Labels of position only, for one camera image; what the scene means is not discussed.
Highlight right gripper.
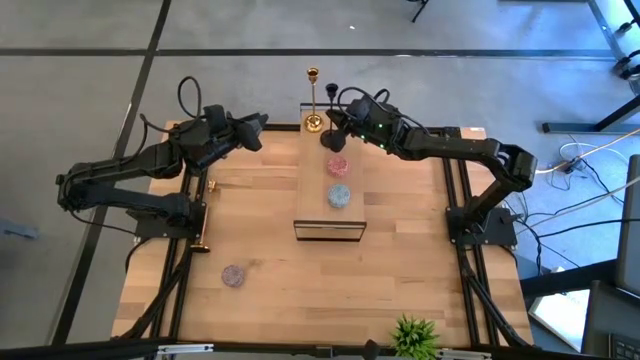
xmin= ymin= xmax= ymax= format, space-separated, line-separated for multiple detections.
xmin=325 ymin=107 xmax=389 ymax=146

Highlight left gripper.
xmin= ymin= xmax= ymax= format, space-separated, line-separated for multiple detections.
xmin=207 ymin=112 xmax=270 ymax=156

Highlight black candlestick holder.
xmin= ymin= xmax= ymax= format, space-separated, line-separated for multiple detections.
xmin=319 ymin=82 xmax=348 ymax=154

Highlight gold candlestick holder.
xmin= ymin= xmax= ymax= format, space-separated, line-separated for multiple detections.
xmin=303 ymin=66 xmax=325 ymax=134

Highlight blue patterned round coaster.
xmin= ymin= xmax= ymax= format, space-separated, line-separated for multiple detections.
xmin=327 ymin=183 xmax=352 ymax=209

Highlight pink patterned round coaster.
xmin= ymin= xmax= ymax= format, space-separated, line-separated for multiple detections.
xmin=327 ymin=155 xmax=351 ymax=179

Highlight black stand leg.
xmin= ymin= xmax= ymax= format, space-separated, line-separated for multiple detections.
xmin=407 ymin=0 xmax=431 ymax=24

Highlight purple speckled round coaster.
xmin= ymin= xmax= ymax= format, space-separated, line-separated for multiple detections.
xmin=221 ymin=264 xmax=246 ymax=289

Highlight green potted plant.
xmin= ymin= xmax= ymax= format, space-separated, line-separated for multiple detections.
xmin=389 ymin=313 xmax=442 ymax=360

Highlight black stand foot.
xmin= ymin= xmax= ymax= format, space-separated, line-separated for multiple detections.
xmin=542 ymin=94 xmax=640 ymax=135

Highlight grey floor object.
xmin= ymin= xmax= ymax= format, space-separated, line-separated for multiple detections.
xmin=0 ymin=218 xmax=41 ymax=241

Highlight white board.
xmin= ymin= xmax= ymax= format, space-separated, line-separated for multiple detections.
xmin=528 ymin=288 xmax=587 ymax=351

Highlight grey monitor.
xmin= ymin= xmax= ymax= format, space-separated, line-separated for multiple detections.
xmin=614 ymin=153 xmax=640 ymax=297

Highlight dark desk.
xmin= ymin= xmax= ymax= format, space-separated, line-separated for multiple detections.
xmin=519 ymin=258 xmax=640 ymax=360

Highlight black keyboard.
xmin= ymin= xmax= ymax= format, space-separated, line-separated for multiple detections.
xmin=607 ymin=332 xmax=640 ymax=360

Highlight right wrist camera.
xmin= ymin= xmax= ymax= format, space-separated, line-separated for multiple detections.
xmin=348 ymin=97 xmax=375 ymax=121

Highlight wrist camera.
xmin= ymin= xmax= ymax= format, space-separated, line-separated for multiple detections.
xmin=348 ymin=97 xmax=375 ymax=121
xmin=202 ymin=103 xmax=227 ymax=132

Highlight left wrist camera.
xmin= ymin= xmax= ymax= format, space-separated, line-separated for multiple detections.
xmin=202 ymin=103 xmax=227 ymax=132

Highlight black camera cable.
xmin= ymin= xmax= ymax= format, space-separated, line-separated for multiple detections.
xmin=138 ymin=75 xmax=204 ymax=136
xmin=337 ymin=86 xmax=392 ymax=119

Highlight black frame wooden shelf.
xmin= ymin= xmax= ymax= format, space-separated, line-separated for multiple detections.
xmin=293 ymin=102 xmax=368 ymax=243

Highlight black aluminium table frame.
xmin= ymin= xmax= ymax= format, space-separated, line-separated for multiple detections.
xmin=112 ymin=122 xmax=534 ymax=360

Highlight white floor cable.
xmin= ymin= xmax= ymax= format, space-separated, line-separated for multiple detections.
xmin=534 ymin=127 xmax=640 ymax=176

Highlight black floor cable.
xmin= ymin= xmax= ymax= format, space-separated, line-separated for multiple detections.
xmin=514 ymin=214 xmax=640 ymax=264

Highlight neighbouring workstation frame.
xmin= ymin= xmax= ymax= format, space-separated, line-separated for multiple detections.
xmin=587 ymin=0 xmax=640 ymax=96

